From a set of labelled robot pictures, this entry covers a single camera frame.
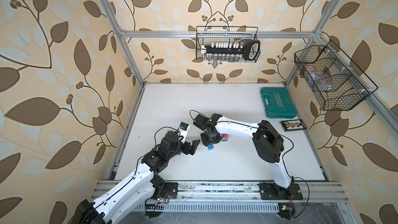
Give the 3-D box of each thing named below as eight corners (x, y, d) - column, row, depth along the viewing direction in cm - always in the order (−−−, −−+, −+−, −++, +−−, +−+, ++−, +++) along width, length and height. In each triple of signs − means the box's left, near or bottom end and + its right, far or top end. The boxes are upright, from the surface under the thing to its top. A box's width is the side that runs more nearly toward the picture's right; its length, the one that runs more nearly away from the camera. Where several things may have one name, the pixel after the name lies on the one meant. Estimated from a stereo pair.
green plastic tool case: (267, 119, 103) (270, 114, 98) (259, 92, 118) (261, 87, 113) (295, 119, 103) (299, 114, 98) (283, 92, 118) (286, 87, 113)
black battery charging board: (284, 131, 96) (286, 129, 94) (280, 123, 100) (282, 120, 98) (305, 129, 97) (307, 127, 95) (300, 121, 101) (302, 118, 99)
